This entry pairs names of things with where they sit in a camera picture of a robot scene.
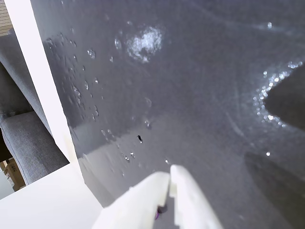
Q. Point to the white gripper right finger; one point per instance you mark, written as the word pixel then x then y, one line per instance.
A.
pixel 190 205

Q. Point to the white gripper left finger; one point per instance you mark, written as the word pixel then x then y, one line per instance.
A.
pixel 140 202

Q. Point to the purple pen grip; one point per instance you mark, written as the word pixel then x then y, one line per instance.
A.
pixel 157 214

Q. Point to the black glossy table mat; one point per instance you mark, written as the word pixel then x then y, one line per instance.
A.
pixel 181 100

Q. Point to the brown cardboard box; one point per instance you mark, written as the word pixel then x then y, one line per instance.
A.
pixel 10 171

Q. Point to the grey fabric chair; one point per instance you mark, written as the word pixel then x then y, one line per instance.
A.
pixel 21 133

